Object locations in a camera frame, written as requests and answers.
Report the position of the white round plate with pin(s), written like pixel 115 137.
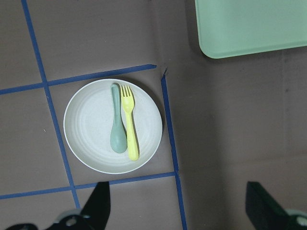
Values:
pixel 88 121

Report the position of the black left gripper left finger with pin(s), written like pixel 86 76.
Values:
pixel 93 216

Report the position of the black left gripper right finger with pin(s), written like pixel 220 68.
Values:
pixel 265 213

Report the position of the mint green tray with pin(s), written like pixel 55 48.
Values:
pixel 229 28

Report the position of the sage green spoon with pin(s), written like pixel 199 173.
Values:
pixel 118 139

